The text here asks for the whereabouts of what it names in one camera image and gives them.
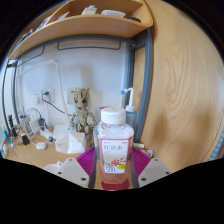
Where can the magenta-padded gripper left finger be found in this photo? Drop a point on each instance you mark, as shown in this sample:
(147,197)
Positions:
(70,170)

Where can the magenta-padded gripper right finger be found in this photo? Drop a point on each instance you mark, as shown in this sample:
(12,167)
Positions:
(155,170)

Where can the clear white-capped drink bottle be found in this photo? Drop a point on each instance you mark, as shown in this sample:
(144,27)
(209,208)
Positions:
(113,146)

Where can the white pouch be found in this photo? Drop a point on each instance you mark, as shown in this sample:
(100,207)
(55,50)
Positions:
(149,152)

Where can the white faceted box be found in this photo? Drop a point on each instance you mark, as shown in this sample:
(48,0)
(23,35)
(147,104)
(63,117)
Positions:
(70,143)

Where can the small white earbud case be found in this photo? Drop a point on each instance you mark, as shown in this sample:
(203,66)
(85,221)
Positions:
(41,145)

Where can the brown tree figurine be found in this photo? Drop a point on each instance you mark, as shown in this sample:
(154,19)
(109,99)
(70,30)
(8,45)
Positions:
(82,113)

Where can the blue white-nozzle spray bottle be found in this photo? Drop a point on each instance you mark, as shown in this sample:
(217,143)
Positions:
(131,115)

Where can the blue striped cloth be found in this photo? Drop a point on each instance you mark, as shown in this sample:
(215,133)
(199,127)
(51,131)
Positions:
(218,148)

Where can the wooden shelf unit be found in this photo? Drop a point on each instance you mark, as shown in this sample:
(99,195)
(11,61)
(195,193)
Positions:
(86,25)

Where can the white wall outlet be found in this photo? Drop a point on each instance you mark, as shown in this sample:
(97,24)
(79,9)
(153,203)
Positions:
(49,95)

